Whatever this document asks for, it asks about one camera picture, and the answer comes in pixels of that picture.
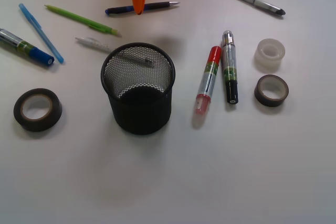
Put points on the green mechanical pencil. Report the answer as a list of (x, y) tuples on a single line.
[(90, 23)]

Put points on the red cap marker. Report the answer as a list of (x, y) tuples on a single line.
[(206, 87)]

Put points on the clear tape roll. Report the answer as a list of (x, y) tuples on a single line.
[(269, 54)]

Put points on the light blue pen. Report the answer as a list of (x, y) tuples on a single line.
[(40, 32)]

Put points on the dark blue ballpoint pen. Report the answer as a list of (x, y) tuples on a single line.
[(147, 7)]

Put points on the silver pen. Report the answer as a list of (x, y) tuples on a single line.
[(269, 8)]

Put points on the small black tape roll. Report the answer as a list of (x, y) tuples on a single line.
[(271, 81)]

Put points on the blue cap marker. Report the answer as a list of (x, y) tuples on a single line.
[(26, 48)]

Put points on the black cap marker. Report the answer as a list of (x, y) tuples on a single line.
[(230, 67)]

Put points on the large black tape roll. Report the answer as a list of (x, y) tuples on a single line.
[(45, 122)]

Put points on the black mesh pen holder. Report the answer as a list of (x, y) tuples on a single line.
[(138, 79)]

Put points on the white pen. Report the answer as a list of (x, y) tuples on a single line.
[(92, 43)]

